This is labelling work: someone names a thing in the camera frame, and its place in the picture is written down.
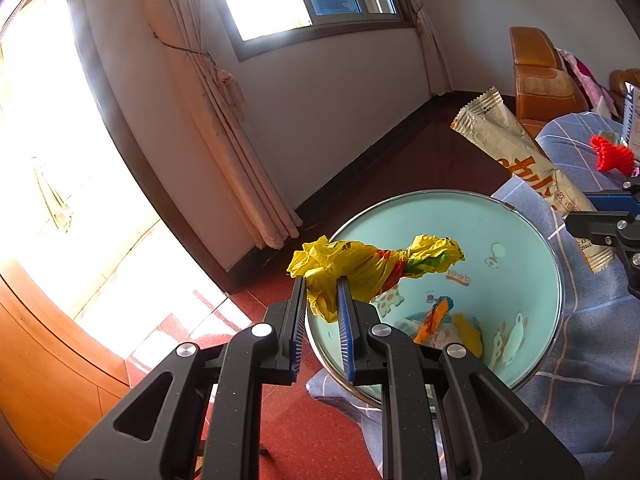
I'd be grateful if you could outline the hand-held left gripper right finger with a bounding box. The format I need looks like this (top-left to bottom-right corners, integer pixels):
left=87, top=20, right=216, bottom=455
left=336, top=277, right=586, bottom=480

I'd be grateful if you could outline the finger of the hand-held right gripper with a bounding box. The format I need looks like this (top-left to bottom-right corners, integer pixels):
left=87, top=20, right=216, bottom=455
left=584, top=180, right=640, bottom=212
left=566, top=211, right=640, bottom=297

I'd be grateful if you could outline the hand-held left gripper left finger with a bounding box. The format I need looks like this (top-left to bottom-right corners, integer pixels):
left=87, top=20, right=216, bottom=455
left=55, top=275, right=308, bottom=480

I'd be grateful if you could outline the red foam fruit net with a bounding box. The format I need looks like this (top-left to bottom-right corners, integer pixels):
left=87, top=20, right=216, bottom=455
left=589, top=132, right=638, bottom=175

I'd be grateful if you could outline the yellow wrapper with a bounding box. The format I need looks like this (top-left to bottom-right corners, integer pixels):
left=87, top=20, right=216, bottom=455
left=286, top=234, right=466, bottom=324

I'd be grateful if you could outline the orange foil wrapper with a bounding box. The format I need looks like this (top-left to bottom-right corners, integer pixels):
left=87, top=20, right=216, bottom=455
left=414, top=296, right=455, bottom=345

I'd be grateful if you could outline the beige snack wrapper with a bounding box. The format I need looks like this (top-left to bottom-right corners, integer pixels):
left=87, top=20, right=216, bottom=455
left=450, top=86, right=615, bottom=274

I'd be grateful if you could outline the light blue cartoon trash bin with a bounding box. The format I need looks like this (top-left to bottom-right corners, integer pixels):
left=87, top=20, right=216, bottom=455
left=304, top=189, right=563, bottom=408

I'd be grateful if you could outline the tall white blue box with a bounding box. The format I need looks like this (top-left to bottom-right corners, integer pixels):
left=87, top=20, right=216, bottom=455
left=620, top=82, right=640, bottom=153

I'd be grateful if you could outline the blue plaid tablecloth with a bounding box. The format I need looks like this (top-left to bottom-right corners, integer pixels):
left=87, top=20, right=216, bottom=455
left=305, top=112, right=640, bottom=480

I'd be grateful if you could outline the large pink white pillow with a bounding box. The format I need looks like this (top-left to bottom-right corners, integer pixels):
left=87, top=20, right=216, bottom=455
left=555, top=47, right=621, bottom=113

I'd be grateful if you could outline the orange leather armchair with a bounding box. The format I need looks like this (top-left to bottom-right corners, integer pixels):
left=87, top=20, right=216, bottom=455
left=509, top=26, right=591, bottom=141

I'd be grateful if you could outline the long pink curtain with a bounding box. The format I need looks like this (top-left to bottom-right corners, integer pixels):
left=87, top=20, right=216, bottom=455
left=131, top=0, right=303, bottom=251

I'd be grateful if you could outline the orange wooden door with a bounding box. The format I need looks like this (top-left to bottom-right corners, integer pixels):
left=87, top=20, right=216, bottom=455
left=0, top=275, right=131, bottom=476

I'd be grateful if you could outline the hanging beige cloth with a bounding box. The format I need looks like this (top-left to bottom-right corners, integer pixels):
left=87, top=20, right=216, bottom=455
left=30, top=157, right=73, bottom=233

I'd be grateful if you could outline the dark wooden door frame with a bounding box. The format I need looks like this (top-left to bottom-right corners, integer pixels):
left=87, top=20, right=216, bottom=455
left=64, top=0, right=241, bottom=293

